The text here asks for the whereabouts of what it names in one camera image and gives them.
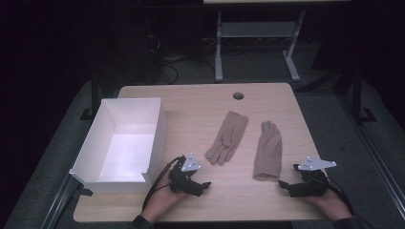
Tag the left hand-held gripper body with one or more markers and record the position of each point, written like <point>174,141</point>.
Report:
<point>180,179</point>

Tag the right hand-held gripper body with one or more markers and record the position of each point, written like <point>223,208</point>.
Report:
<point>312,184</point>

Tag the beige knit glove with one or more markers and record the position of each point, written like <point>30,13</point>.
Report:
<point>269,152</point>
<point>227,138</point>

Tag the person's right hand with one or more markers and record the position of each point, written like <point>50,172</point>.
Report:
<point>331,203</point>

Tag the person's left hand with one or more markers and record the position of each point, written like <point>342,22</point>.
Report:
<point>162,200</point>

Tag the white open box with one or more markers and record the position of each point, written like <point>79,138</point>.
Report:
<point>127,149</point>

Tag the aluminium rail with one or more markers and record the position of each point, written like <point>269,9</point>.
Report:
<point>60,203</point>
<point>379,159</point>

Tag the black stand post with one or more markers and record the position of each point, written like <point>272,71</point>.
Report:
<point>357,95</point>
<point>94,95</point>

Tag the white metal table frame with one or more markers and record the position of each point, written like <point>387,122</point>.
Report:
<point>254,29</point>

